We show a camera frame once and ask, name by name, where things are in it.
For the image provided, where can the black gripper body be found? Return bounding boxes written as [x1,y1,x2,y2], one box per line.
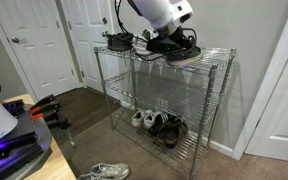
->
[146,27,198,55]

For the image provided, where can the dark grey sneaker white sole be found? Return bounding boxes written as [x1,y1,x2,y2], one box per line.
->
[132,35,162,61]

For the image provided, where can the round grey robot base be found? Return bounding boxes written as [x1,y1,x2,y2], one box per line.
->
[0,110,43,180]

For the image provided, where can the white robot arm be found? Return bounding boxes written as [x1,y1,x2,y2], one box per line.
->
[127,0,196,54]

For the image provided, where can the black sneaker front top shelf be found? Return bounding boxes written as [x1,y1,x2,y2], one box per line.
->
[166,46,203,66]

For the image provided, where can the small white shoe right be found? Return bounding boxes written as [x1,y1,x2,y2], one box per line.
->
[143,113,156,129]

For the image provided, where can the small white shoe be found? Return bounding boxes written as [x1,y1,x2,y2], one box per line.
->
[132,111,145,127]
[143,113,156,129]

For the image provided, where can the small white shoe left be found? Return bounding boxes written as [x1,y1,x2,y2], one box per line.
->
[132,111,145,127]

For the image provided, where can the black sandal on bottom shelf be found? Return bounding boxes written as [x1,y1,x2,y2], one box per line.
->
[157,121,188,149]

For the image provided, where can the dark grey sneaker far end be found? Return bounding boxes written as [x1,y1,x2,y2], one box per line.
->
[106,33,133,51]

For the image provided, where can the black slide white stripes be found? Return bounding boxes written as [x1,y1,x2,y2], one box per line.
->
[148,111,176,136]

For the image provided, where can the white panel door middle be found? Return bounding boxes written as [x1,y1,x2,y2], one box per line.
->
[61,0,119,92]

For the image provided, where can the white panel door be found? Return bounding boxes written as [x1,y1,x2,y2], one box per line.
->
[0,0,79,99]
[61,0,119,92]

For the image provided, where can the white door right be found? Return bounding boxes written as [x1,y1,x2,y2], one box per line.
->
[231,19,288,161]

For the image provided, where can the white panel door left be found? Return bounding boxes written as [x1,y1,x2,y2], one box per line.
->
[0,0,79,99]

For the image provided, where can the grey sneaker on floor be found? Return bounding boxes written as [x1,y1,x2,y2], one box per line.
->
[77,163,130,180]

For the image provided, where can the wooden table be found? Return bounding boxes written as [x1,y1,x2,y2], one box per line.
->
[5,94,76,180]

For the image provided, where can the chrome wire shoe rack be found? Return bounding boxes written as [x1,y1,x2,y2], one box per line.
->
[94,47,236,178]

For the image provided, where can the orange handled clamps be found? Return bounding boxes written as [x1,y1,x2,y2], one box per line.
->
[29,94,72,130]

